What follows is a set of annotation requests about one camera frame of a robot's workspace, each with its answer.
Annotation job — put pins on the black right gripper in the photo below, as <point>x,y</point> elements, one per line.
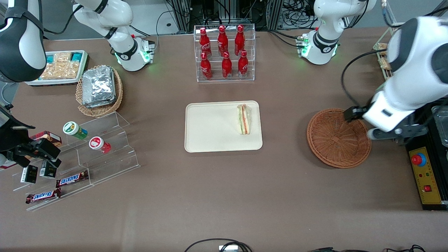
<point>14,137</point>

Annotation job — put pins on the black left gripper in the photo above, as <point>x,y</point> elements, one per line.
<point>352,114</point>

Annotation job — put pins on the triangle sandwich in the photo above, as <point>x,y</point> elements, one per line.
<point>244,119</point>

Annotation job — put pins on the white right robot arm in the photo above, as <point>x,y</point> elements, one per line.
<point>122,52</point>

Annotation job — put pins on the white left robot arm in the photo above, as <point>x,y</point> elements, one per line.
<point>409,70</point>

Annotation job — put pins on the round brown wicker basket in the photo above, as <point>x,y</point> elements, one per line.
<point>336,140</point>

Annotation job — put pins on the white plastic snack tray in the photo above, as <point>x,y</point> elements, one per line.
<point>52,82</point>

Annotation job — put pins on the light oval wicker basket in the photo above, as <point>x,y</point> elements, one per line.
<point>99,111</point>

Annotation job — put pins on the beige rectangular serving tray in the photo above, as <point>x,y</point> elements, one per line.
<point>213,127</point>

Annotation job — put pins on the small black box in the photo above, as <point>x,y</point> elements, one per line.
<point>48,170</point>
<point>29,174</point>

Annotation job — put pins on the brown red snack box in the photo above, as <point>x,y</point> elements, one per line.
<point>49,136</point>

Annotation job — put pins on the red emergency stop button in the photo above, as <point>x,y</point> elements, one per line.
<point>417,159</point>

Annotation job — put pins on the clear plastic container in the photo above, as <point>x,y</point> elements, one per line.
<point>441,126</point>

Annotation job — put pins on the snickers bar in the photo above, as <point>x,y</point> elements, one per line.
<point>42,196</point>
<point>71,179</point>

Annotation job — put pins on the yellow control panel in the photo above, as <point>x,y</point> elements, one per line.
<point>428,178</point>

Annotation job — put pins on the green snack can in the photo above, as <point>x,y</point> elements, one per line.
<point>74,129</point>

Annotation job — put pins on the black yellow control box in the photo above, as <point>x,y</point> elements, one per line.
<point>444,175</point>

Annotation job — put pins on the clear bag of pastry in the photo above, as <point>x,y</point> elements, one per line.
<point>382,46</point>
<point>385,63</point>

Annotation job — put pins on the red snack can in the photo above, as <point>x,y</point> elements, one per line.
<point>98,144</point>

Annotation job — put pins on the clear acrylic stepped stand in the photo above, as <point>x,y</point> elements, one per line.
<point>112,164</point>

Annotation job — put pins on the beige cracker bag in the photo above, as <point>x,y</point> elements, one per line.
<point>60,70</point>
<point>62,57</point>

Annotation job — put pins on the teal snack packet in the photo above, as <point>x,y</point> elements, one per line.
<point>77,56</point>
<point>50,58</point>

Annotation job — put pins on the silver foil packet stack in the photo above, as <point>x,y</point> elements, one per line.
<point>98,86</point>

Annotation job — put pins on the red cola bottle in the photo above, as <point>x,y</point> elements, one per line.
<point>222,42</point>
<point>243,65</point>
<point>205,43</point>
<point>205,68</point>
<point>226,67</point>
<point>239,41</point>

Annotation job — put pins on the clear acrylic bottle rack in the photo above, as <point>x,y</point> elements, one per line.
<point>215,78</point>

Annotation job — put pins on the white power plug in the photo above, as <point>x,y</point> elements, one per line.
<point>228,248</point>

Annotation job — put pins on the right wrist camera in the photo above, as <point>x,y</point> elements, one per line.
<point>47,147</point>

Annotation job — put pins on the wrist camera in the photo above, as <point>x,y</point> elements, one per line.
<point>47,147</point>
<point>355,113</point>

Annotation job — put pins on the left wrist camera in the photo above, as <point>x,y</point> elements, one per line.
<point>355,113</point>

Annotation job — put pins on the aluminium frame rack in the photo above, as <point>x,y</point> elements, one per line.
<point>182,14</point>

